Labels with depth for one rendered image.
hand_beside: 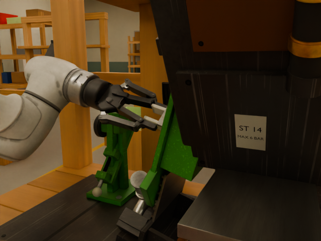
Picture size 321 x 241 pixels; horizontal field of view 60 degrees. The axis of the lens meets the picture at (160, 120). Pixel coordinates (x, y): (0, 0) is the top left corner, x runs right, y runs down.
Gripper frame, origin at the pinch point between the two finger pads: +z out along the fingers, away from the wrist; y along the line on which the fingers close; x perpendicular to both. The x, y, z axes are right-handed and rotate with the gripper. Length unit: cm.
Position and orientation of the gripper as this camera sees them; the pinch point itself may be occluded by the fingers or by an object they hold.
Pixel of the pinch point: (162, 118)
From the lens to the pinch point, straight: 63.8
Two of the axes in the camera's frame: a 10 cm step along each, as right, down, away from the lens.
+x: 1.4, 5.2, 8.5
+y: 4.7, -7.9, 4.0
